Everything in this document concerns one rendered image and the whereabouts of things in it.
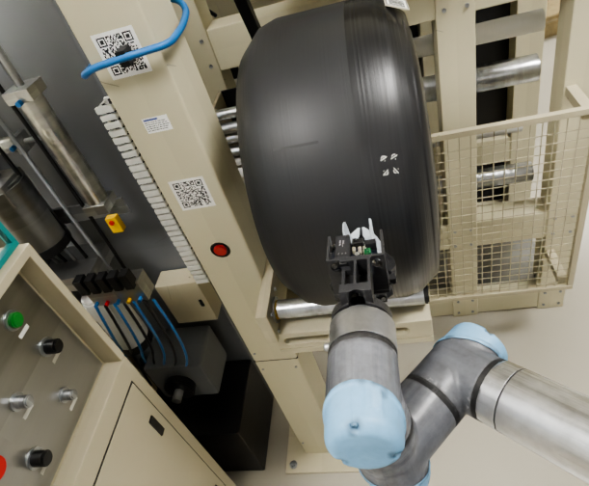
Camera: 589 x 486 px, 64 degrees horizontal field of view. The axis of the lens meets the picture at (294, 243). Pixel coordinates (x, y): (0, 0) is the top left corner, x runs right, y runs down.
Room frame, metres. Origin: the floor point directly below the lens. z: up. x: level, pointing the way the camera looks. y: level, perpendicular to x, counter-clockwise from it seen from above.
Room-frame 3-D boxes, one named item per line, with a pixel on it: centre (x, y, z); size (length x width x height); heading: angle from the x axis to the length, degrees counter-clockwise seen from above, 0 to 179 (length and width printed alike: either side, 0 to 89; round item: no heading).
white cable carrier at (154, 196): (0.90, 0.23, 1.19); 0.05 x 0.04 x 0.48; 162
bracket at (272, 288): (0.89, 0.06, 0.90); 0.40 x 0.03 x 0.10; 162
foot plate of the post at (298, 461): (0.90, 0.14, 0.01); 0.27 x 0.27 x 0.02; 72
